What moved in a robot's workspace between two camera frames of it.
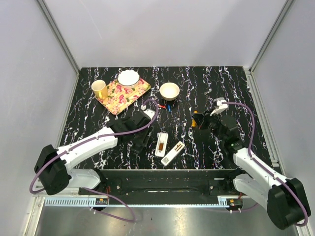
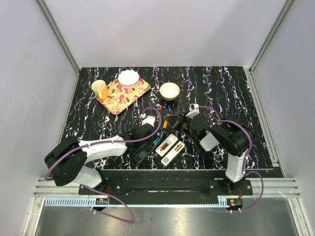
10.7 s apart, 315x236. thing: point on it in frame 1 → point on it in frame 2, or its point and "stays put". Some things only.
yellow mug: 100,89 stays put
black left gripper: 143,141 → 151,140
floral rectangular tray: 120,99 stays put
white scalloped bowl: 128,78 stays put
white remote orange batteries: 161,144 → 163,148
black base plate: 168,182 stays put
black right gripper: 202,119 → 174,120
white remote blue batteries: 178,147 stays put
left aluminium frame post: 61,41 stays put
